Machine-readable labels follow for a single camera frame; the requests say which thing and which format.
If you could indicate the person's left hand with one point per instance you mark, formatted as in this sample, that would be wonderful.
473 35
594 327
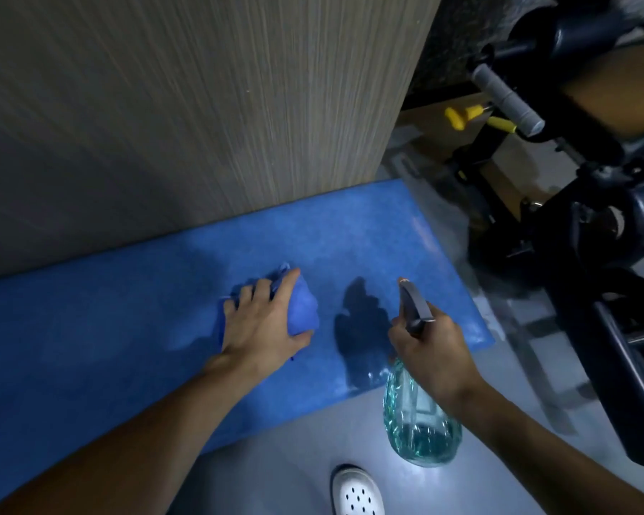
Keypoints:
257 327

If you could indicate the person's right hand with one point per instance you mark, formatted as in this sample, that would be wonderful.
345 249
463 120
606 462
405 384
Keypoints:
440 359

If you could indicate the blue microfibre cloth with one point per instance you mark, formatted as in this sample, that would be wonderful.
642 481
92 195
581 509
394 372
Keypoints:
303 311

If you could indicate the clear spray bottle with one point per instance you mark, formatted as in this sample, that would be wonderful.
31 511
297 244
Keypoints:
418 434

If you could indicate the blue bench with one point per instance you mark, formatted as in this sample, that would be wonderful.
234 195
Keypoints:
112 327

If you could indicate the person's left forearm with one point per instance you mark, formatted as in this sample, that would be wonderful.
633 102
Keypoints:
129 450

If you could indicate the person's right forearm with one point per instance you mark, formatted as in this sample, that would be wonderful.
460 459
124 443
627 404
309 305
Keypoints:
542 455

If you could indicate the person's white shoe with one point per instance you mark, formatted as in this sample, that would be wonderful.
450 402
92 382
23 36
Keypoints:
357 493

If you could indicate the yellow adjustment pin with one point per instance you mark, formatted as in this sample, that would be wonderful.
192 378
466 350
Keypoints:
455 117

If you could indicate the black roller pad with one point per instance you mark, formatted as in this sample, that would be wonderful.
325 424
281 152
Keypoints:
569 34

